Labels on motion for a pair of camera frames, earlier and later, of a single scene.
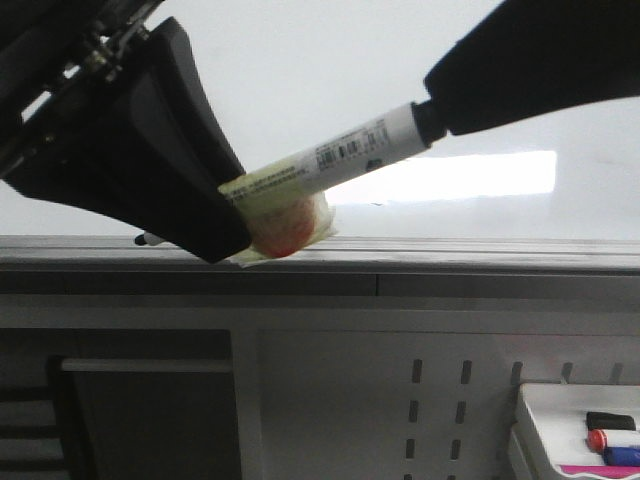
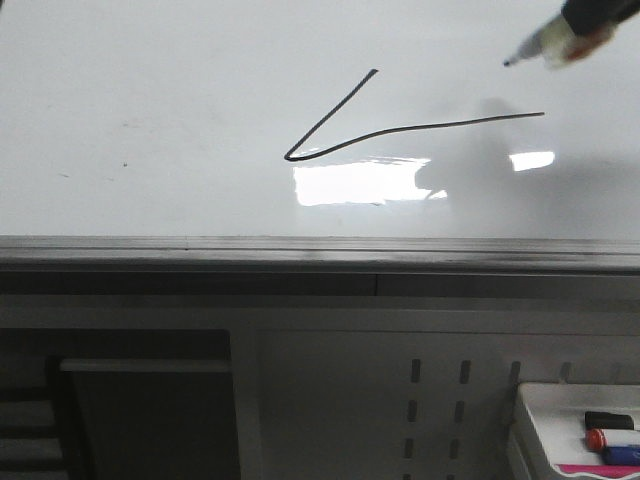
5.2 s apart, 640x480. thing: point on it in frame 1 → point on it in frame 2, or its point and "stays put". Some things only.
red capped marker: [597, 440] stays put
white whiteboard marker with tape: [286, 206] → [555, 43]
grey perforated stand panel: [408, 387] stays put
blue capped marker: [621, 456] stays put
